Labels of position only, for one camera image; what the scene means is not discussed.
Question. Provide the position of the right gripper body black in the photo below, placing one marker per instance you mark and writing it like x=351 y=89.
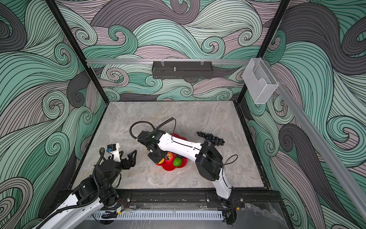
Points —
x=155 y=156

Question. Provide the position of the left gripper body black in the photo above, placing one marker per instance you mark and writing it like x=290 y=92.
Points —
x=123 y=165

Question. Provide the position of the red flower-shaped fruit bowl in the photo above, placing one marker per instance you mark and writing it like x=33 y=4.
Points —
x=168 y=165

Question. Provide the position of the green lime fruit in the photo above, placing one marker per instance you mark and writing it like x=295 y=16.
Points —
x=177 y=162

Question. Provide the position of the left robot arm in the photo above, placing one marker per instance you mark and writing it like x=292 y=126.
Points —
x=93 y=194

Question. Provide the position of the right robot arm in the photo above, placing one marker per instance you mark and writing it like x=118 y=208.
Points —
x=208 y=160

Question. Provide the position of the black grape bunch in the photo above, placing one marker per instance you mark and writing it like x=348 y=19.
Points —
x=215 y=140

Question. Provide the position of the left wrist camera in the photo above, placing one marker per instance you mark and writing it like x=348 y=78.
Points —
x=113 y=150

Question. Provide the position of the black perforated wall tray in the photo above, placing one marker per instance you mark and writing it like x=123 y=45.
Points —
x=182 y=70

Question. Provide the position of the white slotted cable duct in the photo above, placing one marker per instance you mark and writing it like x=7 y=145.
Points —
x=170 y=215

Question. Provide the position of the aluminium rail back wall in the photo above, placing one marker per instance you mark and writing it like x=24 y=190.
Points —
x=131 y=61

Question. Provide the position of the aluminium rail wall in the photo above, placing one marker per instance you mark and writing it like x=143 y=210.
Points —
x=340 y=140
x=131 y=61

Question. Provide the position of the clear plastic wall bin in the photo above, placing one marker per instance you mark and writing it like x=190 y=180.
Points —
x=260 y=80

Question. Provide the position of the aluminium rail right wall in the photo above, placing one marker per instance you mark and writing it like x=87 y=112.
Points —
x=340 y=140

